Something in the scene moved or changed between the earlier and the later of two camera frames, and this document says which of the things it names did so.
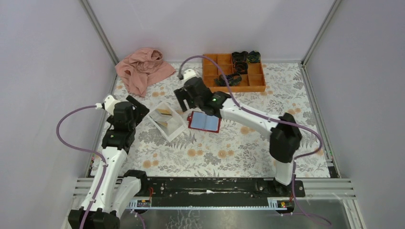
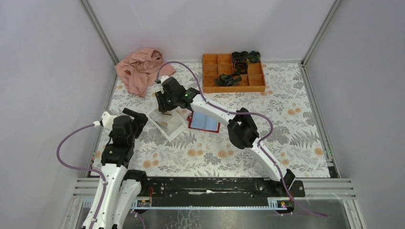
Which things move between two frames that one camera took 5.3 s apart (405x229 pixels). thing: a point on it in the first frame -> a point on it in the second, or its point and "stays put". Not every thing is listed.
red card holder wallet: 200,121 stays put
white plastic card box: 168,122 stays put
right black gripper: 181,94 -> 163,106
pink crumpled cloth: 142,68 stays put
